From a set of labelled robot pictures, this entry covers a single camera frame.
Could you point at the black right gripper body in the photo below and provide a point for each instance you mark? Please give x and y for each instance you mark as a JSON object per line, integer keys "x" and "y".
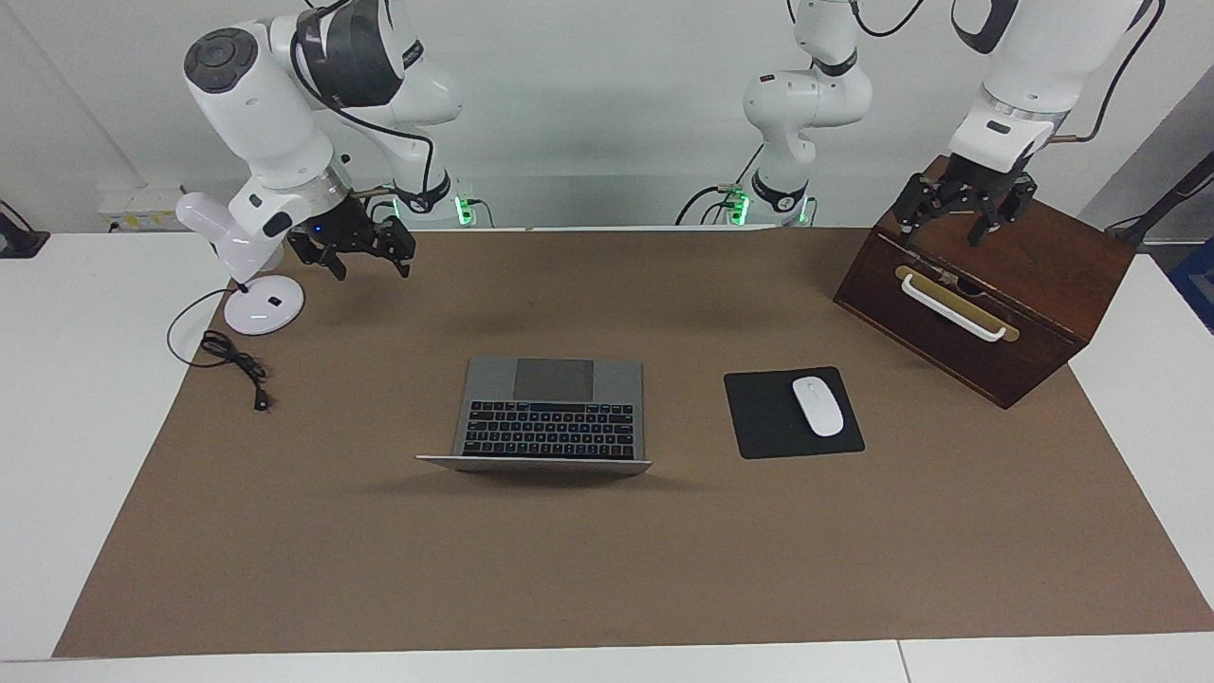
{"x": 346, "y": 228}

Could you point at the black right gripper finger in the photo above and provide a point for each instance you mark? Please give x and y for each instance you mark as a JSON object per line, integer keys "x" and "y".
{"x": 400, "y": 242}
{"x": 322, "y": 254}

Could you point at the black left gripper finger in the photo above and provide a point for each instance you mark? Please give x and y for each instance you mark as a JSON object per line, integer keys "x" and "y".
{"x": 922, "y": 204}
{"x": 1017, "y": 211}

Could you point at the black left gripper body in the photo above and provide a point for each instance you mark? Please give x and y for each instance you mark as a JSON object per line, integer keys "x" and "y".
{"x": 982, "y": 190}

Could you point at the silver laptop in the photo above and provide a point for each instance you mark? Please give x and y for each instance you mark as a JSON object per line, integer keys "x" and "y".
{"x": 550, "y": 422}

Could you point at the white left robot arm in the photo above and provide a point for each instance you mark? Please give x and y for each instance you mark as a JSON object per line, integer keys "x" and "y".
{"x": 806, "y": 95}

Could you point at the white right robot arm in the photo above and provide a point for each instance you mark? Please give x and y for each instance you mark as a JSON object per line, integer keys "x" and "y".
{"x": 256, "y": 104}

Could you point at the dark brown wooden box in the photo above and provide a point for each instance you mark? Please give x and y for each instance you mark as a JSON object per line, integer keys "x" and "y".
{"x": 1034, "y": 275}

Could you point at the white desk lamp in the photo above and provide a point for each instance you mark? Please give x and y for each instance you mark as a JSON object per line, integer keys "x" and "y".
{"x": 264, "y": 308}

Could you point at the black tripod leg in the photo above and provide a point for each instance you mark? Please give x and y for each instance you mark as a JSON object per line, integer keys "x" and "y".
{"x": 1171, "y": 194}

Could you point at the white power strip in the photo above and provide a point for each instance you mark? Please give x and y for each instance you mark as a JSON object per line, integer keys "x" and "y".
{"x": 137, "y": 209}

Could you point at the blue crate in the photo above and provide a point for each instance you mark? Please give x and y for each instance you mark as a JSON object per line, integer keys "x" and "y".
{"x": 1197, "y": 285}

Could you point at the white computer mouse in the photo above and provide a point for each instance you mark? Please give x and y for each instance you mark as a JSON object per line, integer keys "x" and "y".
{"x": 818, "y": 406}

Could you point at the black mouse pad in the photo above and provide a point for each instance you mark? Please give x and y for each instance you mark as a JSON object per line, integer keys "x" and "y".
{"x": 763, "y": 417}

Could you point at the black stand foot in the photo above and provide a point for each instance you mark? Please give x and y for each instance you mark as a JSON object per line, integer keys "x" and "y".
{"x": 19, "y": 242}

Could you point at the brown table mat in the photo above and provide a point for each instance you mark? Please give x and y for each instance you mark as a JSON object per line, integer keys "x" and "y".
{"x": 607, "y": 569}

